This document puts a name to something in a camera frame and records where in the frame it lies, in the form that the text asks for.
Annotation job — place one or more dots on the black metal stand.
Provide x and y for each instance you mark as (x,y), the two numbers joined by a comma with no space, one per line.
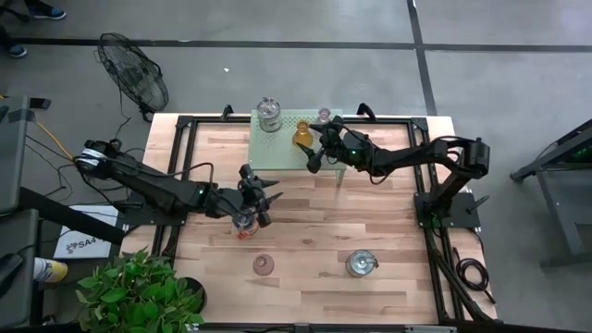
(557,219)

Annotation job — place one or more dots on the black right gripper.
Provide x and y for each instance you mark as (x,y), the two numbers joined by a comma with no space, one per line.
(347,148)

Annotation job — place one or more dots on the black frame clamp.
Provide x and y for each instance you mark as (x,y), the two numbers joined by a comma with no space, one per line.
(366,110)
(227,112)

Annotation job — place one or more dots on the green perforated metal riser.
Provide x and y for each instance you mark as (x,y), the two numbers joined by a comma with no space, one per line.
(277,157)

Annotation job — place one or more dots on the pink glass candlestick holder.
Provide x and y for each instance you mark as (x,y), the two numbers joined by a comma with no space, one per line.
(263,265)
(324,114)

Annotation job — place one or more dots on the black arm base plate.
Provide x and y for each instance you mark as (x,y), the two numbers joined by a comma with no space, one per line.
(464,218)
(139,218)

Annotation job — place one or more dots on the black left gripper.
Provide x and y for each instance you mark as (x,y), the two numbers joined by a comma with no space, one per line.
(240,201)

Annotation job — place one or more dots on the black aluminium table frame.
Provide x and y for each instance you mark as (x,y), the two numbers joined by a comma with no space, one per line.
(384,121)

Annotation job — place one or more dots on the green potted plant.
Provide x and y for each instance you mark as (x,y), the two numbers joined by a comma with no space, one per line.
(139,296)

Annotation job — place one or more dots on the person's leg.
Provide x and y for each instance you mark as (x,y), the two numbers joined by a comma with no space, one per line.
(33,3)

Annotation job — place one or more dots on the white printed box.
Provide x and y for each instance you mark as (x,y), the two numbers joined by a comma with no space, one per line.
(85,247)

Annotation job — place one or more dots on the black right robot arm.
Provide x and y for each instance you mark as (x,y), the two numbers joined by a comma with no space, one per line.
(416,155)

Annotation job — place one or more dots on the grey metal bracket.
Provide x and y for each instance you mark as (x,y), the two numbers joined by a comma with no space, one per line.
(430,329)

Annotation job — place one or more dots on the clear jar with red base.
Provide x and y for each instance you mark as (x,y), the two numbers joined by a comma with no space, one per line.
(242,225)

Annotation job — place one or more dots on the dark grey workstation panel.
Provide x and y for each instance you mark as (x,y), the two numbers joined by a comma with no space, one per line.
(18,245)
(11,162)

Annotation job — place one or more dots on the clear glass jar with lid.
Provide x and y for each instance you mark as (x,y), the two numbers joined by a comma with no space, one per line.
(361,264)

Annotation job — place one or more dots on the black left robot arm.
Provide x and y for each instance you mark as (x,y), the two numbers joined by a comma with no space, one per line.
(152,185)

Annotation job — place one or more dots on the black diagonal beam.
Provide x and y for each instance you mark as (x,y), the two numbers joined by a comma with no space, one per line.
(69,215)

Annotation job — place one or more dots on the amber glass candlestick holder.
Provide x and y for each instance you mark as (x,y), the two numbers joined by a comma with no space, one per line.
(303,137)

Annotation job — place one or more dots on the person's foot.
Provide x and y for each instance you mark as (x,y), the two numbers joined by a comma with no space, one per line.
(48,12)
(17,51)

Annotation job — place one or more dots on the black floor fan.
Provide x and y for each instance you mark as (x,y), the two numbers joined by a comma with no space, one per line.
(134,71)

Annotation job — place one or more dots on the white yellow cylinder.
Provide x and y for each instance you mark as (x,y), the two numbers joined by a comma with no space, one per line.
(51,270)

